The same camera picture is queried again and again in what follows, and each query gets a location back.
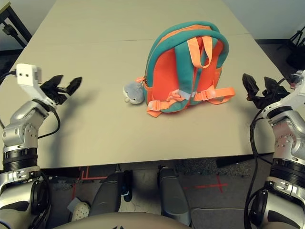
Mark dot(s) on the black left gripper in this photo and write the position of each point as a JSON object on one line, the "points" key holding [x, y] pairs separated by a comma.
{"points": [[56, 95]]}

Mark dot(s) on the black equipment bag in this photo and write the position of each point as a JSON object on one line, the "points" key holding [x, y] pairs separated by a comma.
{"points": [[296, 58]]}

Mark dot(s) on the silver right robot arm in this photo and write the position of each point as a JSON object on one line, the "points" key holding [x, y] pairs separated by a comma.
{"points": [[286, 138]]}

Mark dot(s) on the black tripod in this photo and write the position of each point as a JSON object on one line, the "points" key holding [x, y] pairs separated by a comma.
{"points": [[296, 37]]}

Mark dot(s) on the grey robot leg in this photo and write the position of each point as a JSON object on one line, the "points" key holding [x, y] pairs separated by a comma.
{"points": [[174, 195], [106, 195]]}

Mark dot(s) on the grey floor mat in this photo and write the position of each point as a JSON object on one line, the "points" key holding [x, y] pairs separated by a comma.
{"points": [[219, 219]]}

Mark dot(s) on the white perforated shoe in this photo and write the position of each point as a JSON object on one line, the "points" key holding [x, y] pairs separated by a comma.
{"points": [[81, 211]]}

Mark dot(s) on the orange and teal backpack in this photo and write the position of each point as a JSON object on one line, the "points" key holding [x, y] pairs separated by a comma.
{"points": [[166, 78]]}

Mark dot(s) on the grey white plush toy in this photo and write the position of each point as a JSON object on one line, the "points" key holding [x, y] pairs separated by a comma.
{"points": [[134, 93]]}

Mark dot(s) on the grey right robot leg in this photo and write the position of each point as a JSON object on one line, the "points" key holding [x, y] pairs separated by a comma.
{"points": [[174, 195]]}

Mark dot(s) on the grey robot torso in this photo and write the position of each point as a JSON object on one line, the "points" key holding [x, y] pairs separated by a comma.
{"points": [[124, 221]]}

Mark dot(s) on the small grey floor pad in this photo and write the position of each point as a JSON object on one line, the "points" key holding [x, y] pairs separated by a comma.
{"points": [[75, 204]]}

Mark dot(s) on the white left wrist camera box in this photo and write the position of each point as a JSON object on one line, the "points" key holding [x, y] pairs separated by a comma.
{"points": [[27, 76]]}

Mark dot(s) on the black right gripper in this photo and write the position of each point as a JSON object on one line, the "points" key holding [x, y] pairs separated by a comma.
{"points": [[269, 99]]}

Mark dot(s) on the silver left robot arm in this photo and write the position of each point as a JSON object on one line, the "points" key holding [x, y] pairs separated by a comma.
{"points": [[21, 133]]}

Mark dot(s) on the black framed side desk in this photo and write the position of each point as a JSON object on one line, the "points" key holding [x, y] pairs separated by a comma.
{"points": [[13, 23]]}

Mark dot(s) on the grey left robot leg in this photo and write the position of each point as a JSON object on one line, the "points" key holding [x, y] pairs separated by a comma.
{"points": [[106, 195]]}

